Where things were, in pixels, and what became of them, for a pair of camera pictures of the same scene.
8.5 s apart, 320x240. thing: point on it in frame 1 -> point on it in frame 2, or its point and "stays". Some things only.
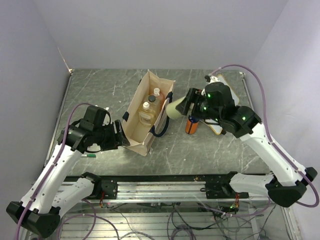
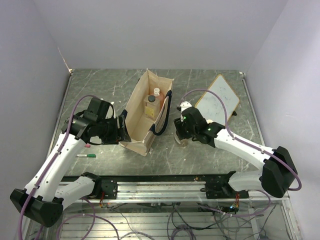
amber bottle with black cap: x=155 y=106 stays
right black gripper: x=199 y=95 -> x=179 y=125
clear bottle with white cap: x=146 y=116 -> x=183 y=142
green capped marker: x=89 y=155 stays
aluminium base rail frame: x=176 y=207 stays
